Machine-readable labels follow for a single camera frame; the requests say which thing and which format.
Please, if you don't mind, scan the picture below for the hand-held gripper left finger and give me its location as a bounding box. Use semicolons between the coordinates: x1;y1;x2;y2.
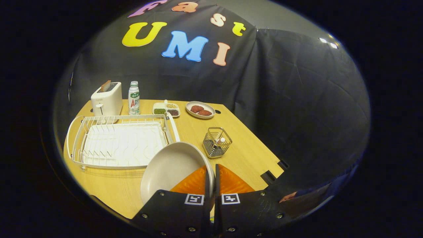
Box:
132;164;215;237

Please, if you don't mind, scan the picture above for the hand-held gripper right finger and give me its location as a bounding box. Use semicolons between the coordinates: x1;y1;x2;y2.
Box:
213;164;293;237

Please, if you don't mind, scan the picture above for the metal wire basket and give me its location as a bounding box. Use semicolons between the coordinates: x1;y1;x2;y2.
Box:
202;127;233;159

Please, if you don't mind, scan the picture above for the white wire dish rack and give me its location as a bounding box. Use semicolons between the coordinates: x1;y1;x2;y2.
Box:
66;112;180;171

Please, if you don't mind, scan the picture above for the beige plate with patties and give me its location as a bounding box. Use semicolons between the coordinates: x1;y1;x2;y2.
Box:
185;101;216;119

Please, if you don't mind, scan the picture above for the white divided condiment dish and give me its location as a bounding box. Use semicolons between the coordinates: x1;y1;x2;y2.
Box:
152;100;180;118

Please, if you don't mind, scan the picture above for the white drink bottle green label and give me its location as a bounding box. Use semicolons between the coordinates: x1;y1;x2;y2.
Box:
128;81;140;115

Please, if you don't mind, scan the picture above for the black backdrop cloth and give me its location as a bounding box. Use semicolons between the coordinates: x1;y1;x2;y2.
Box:
55;0;370;212

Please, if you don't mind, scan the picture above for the white toaster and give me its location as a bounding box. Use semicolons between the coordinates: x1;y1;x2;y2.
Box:
91;82;123;117

